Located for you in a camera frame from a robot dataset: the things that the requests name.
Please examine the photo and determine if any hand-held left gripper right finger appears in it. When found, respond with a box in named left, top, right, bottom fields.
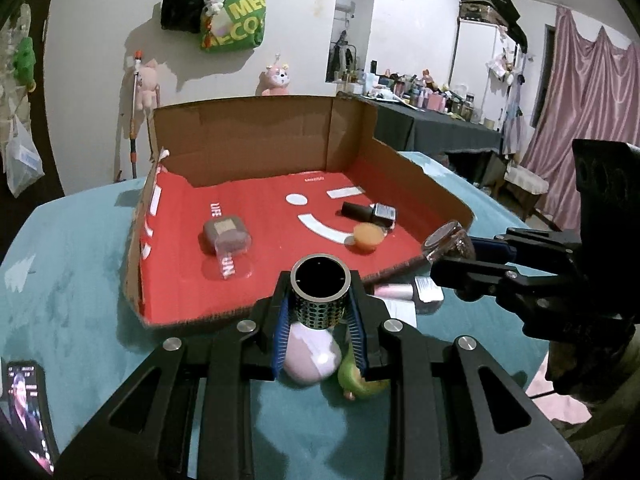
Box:
left=347, top=272, right=586, bottom=480

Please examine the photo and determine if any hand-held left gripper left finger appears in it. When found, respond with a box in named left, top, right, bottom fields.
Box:
left=55, top=287, right=301, bottom=480

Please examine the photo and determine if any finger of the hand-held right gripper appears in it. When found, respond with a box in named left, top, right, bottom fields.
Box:
left=470, top=227, right=583, bottom=266
left=430, top=255, right=583, bottom=322

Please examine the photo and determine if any pink oval case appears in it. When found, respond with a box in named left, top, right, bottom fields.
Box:
left=282, top=322, right=343, bottom=387

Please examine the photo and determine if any green bear toy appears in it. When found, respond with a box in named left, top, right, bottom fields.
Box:
left=337, top=352, right=391, bottom=401

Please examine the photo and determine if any perforated metal cylinder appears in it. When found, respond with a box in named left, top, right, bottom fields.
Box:
left=290, top=254, right=351, bottom=332

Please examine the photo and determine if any glitter clear jar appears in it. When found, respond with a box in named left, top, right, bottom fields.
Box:
left=421, top=220, right=475, bottom=263

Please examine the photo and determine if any pink nail polish bottle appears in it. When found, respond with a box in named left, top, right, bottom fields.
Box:
left=372, top=277, right=445, bottom=316

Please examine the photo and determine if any clear glass cup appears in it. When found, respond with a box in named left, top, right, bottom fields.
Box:
left=214, top=232, right=251, bottom=267

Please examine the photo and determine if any orange round puck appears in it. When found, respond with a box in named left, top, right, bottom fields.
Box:
left=352, top=223, right=386, bottom=252

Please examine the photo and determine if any cardboard box with red bottom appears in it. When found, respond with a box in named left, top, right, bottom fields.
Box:
left=120, top=95, right=476, bottom=331

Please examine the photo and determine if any black nail polish bottle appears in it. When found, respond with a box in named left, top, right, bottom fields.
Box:
left=341, top=201, right=397, bottom=231

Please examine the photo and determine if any grey square case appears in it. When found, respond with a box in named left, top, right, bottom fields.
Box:
left=202, top=216, right=251, bottom=256

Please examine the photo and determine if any cushioned stool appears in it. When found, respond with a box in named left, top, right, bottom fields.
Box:
left=501, top=162, right=550, bottom=221

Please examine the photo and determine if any pink curtain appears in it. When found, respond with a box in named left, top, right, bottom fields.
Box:
left=520, top=5, right=640, bottom=233

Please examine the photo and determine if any dark cloth covered table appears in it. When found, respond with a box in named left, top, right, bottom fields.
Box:
left=337, top=91, right=502, bottom=161

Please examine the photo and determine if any white metal rack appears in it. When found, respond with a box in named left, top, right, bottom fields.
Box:
left=452, top=0, right=528, bottom=156

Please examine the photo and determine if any group of cosmetic bottles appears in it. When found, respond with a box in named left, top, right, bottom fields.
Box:
left=345, top=59, right=501, bottom=126

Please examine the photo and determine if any teal star-print mat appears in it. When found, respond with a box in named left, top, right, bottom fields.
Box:
left=0, top=152, right=551, bottom=480

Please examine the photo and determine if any mop stick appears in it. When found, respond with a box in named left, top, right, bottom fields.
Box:
left=129, top=50, right=143, bottom=181

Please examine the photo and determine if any pink fox plush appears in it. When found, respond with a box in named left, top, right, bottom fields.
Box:
left=260, top=62, right=291, bottom=97

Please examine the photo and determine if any black smartphone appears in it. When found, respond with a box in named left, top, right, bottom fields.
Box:
left=0, top=360, right=56, bottom=476

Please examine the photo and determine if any clear plastic bag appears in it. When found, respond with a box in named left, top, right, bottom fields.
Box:
left=4, top=115, right=46, bottom=198

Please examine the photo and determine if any green tote bag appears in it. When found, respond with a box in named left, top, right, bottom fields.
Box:
left=200, top=0, right=268, bottom=54

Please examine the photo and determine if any dark brown door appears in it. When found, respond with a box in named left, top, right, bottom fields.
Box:
left=0, top=0, right=68, bottom=201

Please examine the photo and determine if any clear hanging organiser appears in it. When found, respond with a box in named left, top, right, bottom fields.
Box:
left=0, top=2, right=36, bottom=126

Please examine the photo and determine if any green frog plush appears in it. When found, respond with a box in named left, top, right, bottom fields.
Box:
left=11, top=36, right=38, bottom=92

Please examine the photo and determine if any wall mirror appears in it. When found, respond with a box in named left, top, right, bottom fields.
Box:
left=325, top=0, right=377, bottom=85

